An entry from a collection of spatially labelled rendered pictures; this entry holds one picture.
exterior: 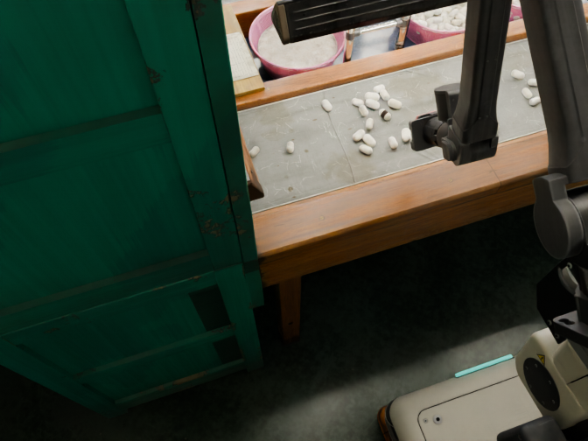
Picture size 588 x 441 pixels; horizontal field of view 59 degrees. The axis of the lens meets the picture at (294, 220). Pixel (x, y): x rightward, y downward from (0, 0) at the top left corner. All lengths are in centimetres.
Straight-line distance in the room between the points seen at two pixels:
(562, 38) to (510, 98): 84
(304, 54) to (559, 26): 94
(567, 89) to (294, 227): 66
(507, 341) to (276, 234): 108
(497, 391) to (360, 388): 45
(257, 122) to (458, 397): 92
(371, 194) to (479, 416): 71
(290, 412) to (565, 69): 139
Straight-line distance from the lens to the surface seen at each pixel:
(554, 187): 65
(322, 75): 140
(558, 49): 66
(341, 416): 179
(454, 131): 96
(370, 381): 182
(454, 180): 125
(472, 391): 159
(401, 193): 120
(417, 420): 154
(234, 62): 142
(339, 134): 131
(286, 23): 106
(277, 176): 123
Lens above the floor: 176
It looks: 61 degrees down
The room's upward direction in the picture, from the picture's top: straight up
